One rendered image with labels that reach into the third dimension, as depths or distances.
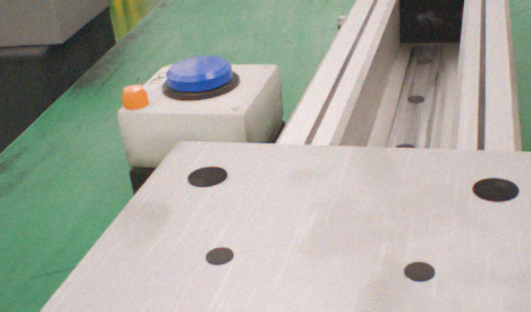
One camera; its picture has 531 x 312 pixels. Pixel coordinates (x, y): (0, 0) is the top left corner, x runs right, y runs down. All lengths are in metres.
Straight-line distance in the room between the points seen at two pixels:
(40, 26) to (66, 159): 0.30
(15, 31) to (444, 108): 0.52
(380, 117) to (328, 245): 0.25
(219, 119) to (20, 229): 0.14
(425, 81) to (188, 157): 0.24
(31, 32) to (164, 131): 0.41
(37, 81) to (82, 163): 0.31
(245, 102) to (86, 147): 0.16
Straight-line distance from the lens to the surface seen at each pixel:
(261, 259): 0.16
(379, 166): 0.19
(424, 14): 0.54
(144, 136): 0.42
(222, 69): 0.43
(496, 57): 0.38
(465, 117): 0.32
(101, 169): 0.50
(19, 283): 0.40
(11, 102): 0.83
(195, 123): 0.41
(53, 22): 0.79
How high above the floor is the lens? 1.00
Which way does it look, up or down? 27 degrees down
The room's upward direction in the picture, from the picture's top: 7 degrees counter-clockwise
